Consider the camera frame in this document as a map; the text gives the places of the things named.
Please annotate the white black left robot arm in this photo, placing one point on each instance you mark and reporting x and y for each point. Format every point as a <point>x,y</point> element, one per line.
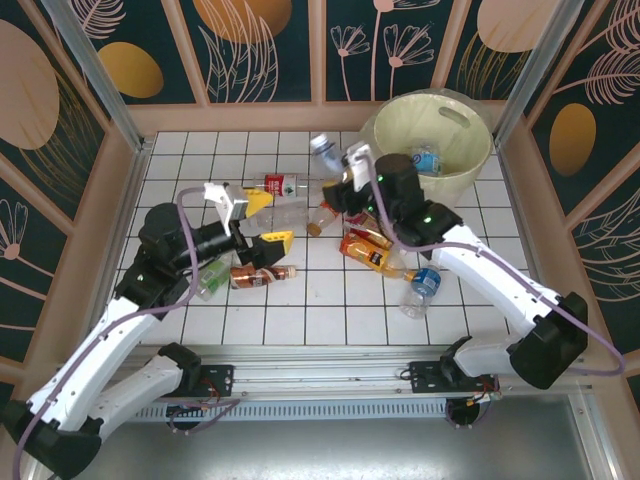
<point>100,350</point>

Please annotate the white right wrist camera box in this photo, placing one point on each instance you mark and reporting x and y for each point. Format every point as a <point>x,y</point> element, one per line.
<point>359,165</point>

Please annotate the crushed blue cap bottle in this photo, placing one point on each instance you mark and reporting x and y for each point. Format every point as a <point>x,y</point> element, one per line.
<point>326,152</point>

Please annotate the orange label brown cap bottle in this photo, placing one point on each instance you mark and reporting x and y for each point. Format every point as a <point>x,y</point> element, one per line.
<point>322,217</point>

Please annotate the aluminium side rail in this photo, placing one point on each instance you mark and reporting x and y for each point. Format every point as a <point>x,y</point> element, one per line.
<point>516,200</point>
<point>131,185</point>

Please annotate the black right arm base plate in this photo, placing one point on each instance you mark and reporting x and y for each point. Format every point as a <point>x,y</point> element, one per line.
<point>425,375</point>

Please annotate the blue label water bottle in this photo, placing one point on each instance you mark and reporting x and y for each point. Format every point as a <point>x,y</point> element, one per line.
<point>425,282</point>

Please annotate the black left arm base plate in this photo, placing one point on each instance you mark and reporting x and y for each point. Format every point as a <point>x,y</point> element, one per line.
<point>220,380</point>

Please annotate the aluminium mounting rail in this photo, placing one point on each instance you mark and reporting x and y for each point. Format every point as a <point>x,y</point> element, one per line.
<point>310,375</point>

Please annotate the grey metal sheet panel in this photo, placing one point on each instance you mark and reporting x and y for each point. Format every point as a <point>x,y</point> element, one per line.
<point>320,450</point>

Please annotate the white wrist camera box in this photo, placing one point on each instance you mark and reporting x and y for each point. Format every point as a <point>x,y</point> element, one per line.
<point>359,165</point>
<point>225,200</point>

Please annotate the red label water bottle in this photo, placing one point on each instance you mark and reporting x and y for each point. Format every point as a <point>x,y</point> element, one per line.
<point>280,185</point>

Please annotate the cream plastic waste bin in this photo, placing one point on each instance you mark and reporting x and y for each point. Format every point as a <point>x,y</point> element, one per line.
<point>450,190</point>

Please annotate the clear unlabelled bottle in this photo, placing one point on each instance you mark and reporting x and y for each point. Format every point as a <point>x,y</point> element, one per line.
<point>287,215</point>

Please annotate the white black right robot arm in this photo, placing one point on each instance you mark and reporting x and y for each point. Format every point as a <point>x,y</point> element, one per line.
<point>500,285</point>

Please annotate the aluminium frame post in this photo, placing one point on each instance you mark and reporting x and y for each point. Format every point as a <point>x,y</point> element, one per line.
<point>95,75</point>
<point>540,65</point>

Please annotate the orange juice bottle black label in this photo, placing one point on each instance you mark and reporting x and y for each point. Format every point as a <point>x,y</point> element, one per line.
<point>370,255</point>

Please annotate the red yellow label tea bottle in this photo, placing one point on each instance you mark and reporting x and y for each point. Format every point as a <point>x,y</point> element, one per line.
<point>365,231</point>

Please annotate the bright green label bottle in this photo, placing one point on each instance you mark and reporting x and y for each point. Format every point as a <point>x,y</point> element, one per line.
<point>212,277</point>

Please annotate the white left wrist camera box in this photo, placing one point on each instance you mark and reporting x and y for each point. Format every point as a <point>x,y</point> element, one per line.
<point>225,200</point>

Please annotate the brown copper label bottle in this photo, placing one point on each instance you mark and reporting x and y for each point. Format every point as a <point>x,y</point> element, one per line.
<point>255,276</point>

